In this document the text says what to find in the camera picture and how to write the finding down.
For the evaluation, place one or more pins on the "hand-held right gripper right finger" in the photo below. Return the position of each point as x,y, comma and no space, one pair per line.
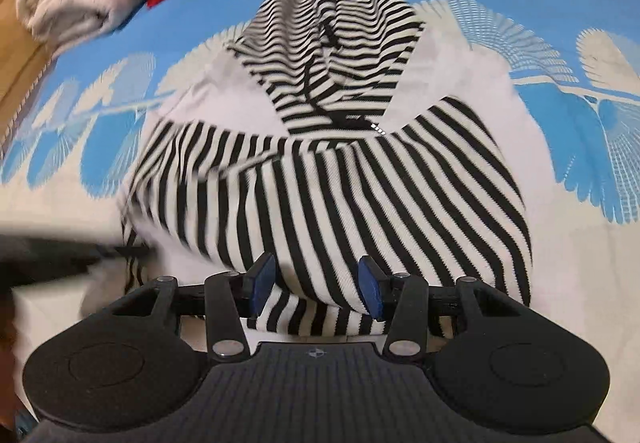
371,288

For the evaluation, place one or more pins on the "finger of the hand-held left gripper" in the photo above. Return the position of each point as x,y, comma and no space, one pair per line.
127,252

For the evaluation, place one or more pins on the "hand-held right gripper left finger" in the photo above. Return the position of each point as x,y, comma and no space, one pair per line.
264,284

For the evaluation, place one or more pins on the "black and white striped hoodie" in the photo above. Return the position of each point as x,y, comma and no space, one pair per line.
350,198

